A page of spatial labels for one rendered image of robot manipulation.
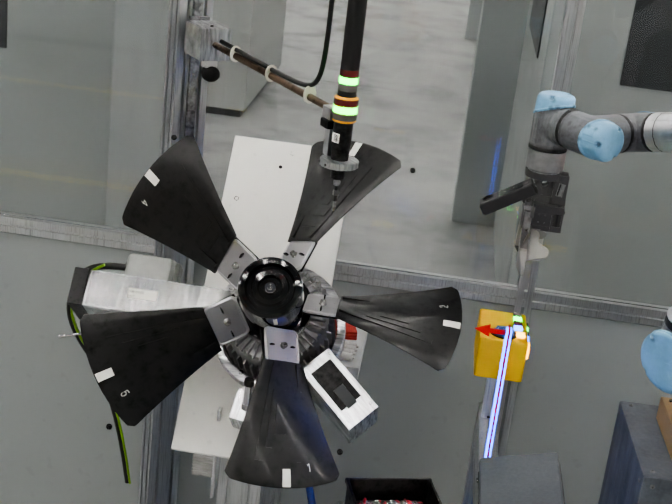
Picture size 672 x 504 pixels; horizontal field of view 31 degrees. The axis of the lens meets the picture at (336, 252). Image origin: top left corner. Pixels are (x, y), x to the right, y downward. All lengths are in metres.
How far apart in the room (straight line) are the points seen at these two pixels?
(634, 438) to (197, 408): 0.85
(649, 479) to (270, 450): 0.68
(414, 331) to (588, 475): 1.11
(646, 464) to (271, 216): 0.91
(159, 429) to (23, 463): 0.49
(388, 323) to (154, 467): 1.09
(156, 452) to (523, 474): 1.59
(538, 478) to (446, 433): 1.50
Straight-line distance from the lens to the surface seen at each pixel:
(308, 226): 2.33
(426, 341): 2.22
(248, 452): 2.19
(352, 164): 2.17
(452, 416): 3.16
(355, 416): 2.32
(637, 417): 2.50
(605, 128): 2.31
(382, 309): 2.28
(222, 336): 2.30
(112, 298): 2.45
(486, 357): 2.55
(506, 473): 1.71
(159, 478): 3.19
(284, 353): 2.27
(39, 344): 3.28
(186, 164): 2.36
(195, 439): 2.47
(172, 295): 2.43
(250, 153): 2.65
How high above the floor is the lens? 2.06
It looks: 20 degrees down
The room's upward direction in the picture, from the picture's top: 7 degrees clockwise
